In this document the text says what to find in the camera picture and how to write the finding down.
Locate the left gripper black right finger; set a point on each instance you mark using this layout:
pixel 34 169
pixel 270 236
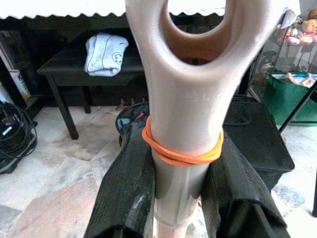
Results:
pixel 230 188

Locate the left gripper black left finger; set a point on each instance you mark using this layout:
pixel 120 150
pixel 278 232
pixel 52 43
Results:
pixel 123 188

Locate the black fabric bag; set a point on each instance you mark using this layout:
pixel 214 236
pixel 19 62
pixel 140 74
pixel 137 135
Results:
pixel 257 138

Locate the orange rubber band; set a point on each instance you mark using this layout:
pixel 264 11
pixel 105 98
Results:
pixel 173 158

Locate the black wastebasket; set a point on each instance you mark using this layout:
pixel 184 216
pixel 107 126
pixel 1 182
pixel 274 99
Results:
pixel 128 116

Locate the green storage box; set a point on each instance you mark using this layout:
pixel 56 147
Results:
pixel 280 99

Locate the black folding chair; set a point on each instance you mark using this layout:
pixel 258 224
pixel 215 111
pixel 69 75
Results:
pixel 297 109

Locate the black vacuum cleaner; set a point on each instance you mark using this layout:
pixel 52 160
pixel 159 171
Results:
pixel 12 138

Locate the black piano bench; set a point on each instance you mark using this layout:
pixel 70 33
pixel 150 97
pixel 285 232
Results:
pixel 64 72

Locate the folded white cloth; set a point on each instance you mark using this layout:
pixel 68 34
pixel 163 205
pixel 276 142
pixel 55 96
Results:
pixel 104 54

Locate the white yellow carton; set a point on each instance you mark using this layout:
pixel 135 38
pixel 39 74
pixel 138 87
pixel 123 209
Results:
pixel 21 84

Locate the glass display cabinet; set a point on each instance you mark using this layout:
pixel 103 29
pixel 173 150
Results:
pixel 284 44

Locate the black upright piano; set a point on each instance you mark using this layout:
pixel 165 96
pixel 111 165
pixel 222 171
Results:
pixel 62 27

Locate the pink plush teddy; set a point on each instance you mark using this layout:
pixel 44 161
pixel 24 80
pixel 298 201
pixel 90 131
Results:
pixel 308 29

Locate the white lace piano cloth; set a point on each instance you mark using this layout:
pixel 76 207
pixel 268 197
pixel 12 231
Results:
pixel 62 7

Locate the brown plush toy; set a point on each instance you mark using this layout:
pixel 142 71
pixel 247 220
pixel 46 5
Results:
pixel 312 14

